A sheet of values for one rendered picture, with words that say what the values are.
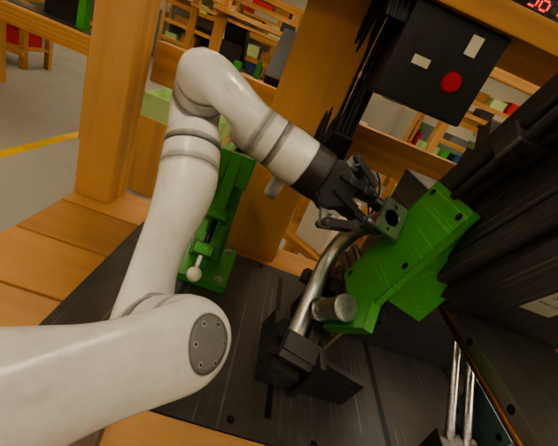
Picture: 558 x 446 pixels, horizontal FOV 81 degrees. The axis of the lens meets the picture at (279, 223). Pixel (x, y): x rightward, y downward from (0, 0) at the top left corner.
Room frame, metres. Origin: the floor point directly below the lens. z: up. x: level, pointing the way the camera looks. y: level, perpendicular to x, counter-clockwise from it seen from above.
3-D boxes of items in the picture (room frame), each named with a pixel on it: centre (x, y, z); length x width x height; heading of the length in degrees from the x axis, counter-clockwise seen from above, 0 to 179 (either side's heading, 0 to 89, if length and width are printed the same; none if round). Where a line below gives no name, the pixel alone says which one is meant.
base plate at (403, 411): (0.52, -0.27, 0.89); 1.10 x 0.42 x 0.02; 97
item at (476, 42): (0.71, -0.14, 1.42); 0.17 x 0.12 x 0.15; 97
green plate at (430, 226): (0.45, -0.21, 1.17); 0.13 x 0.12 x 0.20; 97
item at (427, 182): (0.67, -0.36, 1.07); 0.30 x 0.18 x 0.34; 97
